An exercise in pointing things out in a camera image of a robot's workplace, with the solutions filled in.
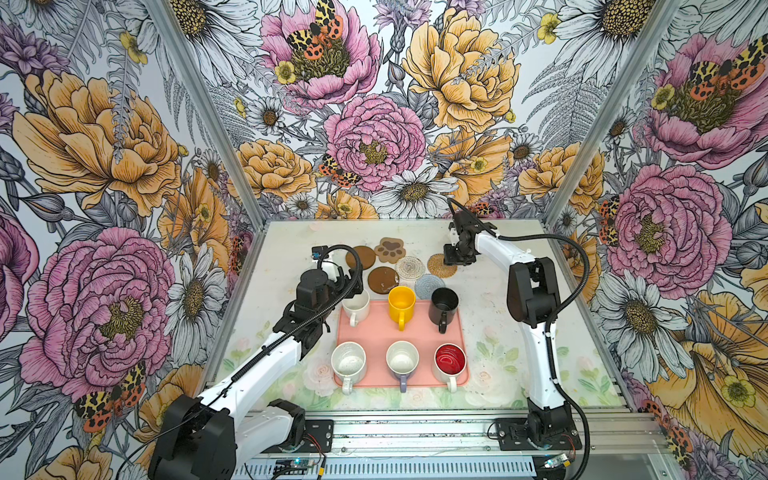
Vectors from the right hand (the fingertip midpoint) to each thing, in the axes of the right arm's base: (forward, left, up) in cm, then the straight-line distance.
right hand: (451, 267), depth 105 cm
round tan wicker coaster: (+2, +5, -2) cm, 6 cm away
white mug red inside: (-33, +5, -1) cm, 33 cm away
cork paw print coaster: (+9, +21, -1) cm, 23 cm away
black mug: (-16, +6, +2) cm, 17 cm away
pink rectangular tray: (-22, +26, -2) cm, 34 cm away
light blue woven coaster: (-6, +9, -2) cm, 11 cm away
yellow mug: (-14, +18, -1) cm, 23 cm away
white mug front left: (-31, +34, -1) cm, 46 cm away
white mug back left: (-19, +31, +6) cm, 37 cm away
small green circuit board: (-55, +44, -2) cm, 70 cm away
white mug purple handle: (-31, +18, 0) cm, 36 cm away
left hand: (-14, +33, +17) cm, 39 cm away
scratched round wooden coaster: (-3, +24, -2) cm, 25 cm away
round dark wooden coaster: (+7, +30, -3) cm, 31 cm away
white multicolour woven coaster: (+2, +14, -2) cm, 14 cm away
